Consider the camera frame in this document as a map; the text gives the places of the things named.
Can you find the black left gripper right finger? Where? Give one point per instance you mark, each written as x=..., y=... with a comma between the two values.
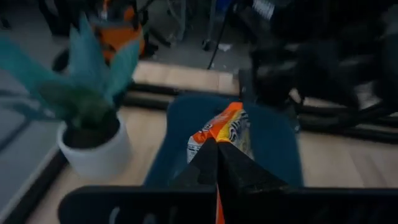
x=280, y=205

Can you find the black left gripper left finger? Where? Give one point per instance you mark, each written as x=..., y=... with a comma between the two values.
x=140, y=205

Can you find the orange Maruchan noodle package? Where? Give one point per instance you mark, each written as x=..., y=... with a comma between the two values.
x=227, y=127

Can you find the blue plastic bin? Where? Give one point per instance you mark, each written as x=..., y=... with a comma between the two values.
x=273, y=146

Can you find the green plant in white pot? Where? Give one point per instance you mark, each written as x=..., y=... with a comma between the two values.
x=93, y=155

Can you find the black office chair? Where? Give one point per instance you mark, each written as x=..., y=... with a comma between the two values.
x=317, y=62

